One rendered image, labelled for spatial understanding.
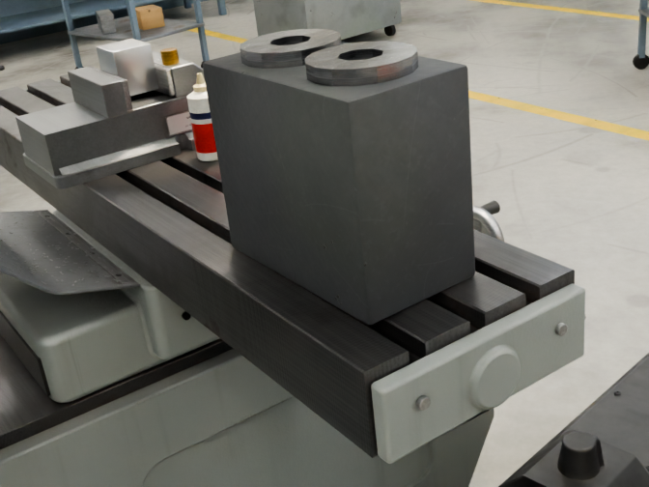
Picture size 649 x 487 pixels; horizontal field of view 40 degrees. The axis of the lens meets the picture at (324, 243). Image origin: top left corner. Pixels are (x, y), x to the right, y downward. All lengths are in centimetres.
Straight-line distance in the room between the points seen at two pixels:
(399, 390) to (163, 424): 51
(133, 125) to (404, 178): 55
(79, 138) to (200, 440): 41
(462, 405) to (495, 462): 131
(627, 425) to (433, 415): 50
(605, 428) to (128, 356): 58
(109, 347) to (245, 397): 21
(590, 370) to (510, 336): 161
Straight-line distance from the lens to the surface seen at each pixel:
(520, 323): 73
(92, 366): 105
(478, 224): 153
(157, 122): 117
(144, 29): 564
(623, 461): 108
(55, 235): 118
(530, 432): 212
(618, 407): 120
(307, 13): 557
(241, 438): 120
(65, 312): 107
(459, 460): 149
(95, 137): 114
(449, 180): 72
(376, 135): 66
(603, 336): 247
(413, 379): 67
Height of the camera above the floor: 129
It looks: 25 degrees down
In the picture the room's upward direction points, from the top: 7 degrees counter-clockwise
